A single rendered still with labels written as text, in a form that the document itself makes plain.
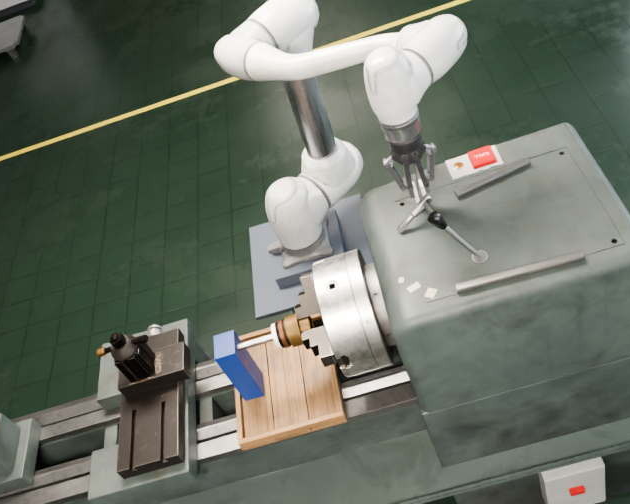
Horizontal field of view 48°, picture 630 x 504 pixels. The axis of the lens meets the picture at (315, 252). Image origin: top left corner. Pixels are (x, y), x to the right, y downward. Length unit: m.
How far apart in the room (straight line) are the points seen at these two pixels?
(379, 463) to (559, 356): 0.69
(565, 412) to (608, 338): 0.33
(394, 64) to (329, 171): 0.89
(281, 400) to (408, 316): 0.57
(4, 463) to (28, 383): 1.63
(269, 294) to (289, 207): 0.35
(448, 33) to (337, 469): 1.33
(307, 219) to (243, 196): 1.75
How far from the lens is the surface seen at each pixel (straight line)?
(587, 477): 2.34
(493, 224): 1.75
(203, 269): 3.79
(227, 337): 1.94
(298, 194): 2.30
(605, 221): 1.74
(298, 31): 2.03
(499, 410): 2.01
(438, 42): 1.62
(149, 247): 4.10
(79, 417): 2.38
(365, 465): 2.28
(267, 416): 2.04
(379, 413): 1.99
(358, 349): 1.76
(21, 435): 2.40
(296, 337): 1.87
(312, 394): 2.02
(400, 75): 1.52
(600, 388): 2.07
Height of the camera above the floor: 2.55
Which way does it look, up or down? 45 degrees down
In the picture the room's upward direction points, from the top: 25 degrees counter-clockwise
